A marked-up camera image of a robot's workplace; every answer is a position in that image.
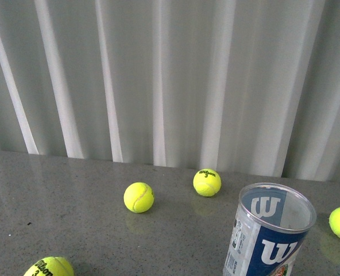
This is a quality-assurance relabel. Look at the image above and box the clear Wilson tennis can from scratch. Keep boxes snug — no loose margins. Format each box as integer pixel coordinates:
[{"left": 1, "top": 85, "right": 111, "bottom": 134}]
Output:
[{"left": 223, "top": 183, "right": 316, "bottom": 275}]

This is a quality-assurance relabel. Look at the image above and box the far Wilson tennis ball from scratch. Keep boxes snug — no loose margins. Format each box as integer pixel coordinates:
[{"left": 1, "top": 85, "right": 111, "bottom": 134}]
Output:
[{"left": 193, "top": 168, "right": 222, "bottom": 197}]

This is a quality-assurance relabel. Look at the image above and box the wilson tennis ball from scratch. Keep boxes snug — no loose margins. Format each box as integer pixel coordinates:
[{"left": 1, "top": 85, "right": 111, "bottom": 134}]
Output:
[
  {"left": 193, "top": 168, "right": 222, "bottom": 197},
  {"left": 24, "top": 256, "right": 74, "bottom": 276}
]

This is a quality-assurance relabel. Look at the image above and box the middle yellow tennis ball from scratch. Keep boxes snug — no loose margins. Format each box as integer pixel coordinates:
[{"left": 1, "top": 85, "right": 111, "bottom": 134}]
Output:
[{"left": 123, "top": 182, "right": 154, "bottom": 213}]

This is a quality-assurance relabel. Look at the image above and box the near Wilson tennis ball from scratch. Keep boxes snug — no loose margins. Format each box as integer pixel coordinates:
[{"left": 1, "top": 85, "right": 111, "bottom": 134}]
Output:
[{"left": 24, "top": 256, "right": 74, "bottom": 276}]

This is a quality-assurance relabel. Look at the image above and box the white pleated curtain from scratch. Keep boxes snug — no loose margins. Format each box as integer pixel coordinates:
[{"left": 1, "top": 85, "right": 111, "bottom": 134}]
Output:
[{"left": 0, "top": 1, "right": 340, "bottom": 182}]

